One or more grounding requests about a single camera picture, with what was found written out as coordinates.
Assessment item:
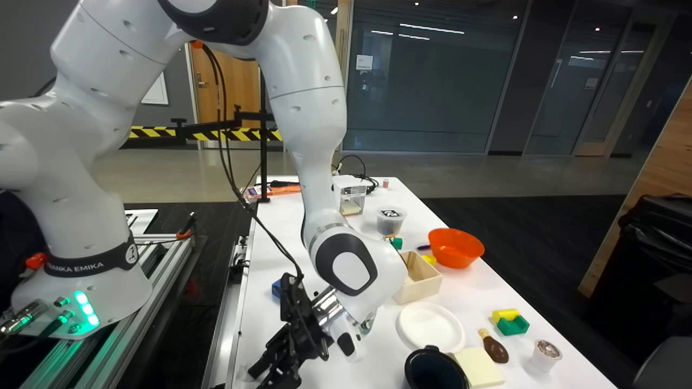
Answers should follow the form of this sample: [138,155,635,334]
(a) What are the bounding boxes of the black yellow hazard barrier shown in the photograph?
[128,126,284,143]

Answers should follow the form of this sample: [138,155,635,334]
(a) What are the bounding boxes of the yellow sticky note pad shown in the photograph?
[454,348,504,389]

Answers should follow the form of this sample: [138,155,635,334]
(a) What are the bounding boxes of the green and yellow blocks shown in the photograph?
[490,308,530,334]

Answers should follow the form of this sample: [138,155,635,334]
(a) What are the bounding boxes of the blue cube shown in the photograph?
[271,278,284,297]

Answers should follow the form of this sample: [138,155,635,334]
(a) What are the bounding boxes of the small green block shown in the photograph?
[389,237,403,250]

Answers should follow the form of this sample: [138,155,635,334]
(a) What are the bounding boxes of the white paper plate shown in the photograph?
[395,303,465,352]

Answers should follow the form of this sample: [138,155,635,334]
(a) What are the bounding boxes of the clear cup dark contents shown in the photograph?
[377,208,406,236]

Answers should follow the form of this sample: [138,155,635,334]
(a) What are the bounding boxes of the dark green mug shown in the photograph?
[405,345,470,389]

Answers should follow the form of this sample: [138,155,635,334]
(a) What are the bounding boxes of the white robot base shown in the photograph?
[5,237,152,339]

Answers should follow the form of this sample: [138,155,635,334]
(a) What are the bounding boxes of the light wooden box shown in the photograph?
[393,250,443,305]

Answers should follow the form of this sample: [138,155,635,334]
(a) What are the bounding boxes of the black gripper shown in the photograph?
[249,272,339,389]

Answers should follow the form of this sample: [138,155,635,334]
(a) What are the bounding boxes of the orange plastic bowl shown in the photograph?
[427,226,484,269]

